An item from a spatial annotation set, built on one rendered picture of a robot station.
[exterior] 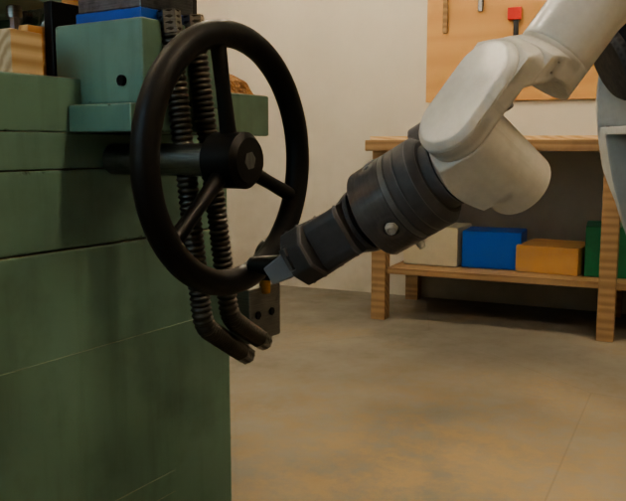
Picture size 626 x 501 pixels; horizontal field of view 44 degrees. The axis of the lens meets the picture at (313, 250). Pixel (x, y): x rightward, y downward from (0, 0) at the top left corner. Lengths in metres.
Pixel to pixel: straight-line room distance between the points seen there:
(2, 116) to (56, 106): 0.07
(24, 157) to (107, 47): 0.15
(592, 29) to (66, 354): 0.64
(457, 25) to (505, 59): 3.56
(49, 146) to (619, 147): 0.73
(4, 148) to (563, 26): 0.55
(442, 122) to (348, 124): 3.74
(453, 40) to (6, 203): 3.54
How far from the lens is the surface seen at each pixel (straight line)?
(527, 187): 0.71
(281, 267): 0.80
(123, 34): 0.88
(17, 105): 0.87
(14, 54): 0.88
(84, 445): 0.98
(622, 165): 1.13
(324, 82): 4.47
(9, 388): 0.89
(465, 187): 0.69
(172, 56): 0.76
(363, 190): 0.71
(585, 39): 0.71
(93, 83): 0.91
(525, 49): 0.68
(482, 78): 0.67
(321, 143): 4.46
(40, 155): 0.89
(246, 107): 1.16
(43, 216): 0.89
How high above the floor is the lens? 0.83
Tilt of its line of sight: 8 degrees down
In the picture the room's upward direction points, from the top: straight up
